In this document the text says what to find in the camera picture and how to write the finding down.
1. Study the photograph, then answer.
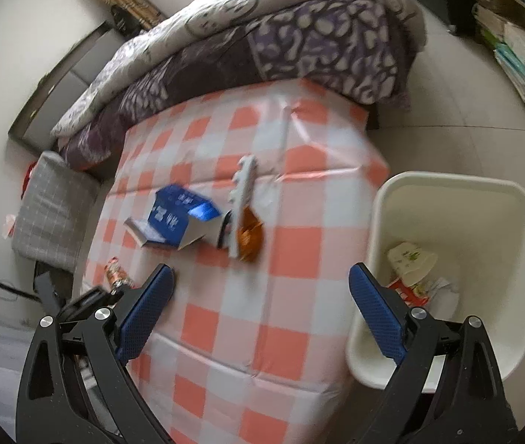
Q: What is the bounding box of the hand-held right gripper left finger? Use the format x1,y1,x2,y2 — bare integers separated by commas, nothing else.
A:
15,263,177,444

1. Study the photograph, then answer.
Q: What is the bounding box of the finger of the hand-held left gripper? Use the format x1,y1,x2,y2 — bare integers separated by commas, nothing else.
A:
56,286,127,322

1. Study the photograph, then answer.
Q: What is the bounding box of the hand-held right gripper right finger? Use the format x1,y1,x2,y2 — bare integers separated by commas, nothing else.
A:
349,263,519,444

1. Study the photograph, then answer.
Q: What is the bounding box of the red white wrapper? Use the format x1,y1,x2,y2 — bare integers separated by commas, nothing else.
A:
386,277,432,307

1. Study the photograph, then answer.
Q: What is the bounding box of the floral white paper cup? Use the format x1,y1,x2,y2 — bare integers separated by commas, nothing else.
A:
386,242,439,285

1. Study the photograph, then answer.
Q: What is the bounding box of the blue white carton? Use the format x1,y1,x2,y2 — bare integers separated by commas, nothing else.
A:
124,184,223,251

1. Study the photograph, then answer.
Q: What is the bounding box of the cream plastic bin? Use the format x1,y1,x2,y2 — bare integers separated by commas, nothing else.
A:
346,171,525,389

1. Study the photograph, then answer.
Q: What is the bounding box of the white orange snack packet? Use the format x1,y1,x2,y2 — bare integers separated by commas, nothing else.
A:
220,155,265,262

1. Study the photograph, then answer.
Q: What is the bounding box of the small black bin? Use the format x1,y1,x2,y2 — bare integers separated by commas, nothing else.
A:
33,261,78,308

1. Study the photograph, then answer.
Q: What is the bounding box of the orange white checkered tablecloth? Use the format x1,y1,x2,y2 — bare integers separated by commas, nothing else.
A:
84,78,390,444

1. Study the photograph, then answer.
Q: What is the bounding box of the grey checked cloth covered stand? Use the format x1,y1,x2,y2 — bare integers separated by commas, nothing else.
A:
13,150,101,273

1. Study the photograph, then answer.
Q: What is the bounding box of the red cloth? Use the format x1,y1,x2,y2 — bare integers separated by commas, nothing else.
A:
21,162,38,199

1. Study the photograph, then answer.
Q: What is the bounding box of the dark bed with grey headboard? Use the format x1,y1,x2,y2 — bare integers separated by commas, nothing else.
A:
8,0,427,172

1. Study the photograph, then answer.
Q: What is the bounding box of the purple patterned bed sheet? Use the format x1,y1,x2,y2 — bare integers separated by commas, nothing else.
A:
59,0,418,172

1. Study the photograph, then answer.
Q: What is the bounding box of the black hanging bag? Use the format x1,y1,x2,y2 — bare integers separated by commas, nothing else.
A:
110,2,145,35

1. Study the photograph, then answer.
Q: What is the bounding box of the pile of books and packets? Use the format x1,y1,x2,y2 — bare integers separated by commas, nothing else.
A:
472,4,525,102

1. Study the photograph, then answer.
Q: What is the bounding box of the grey cartoon print duvet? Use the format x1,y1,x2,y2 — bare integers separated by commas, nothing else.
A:
50,0,427,137

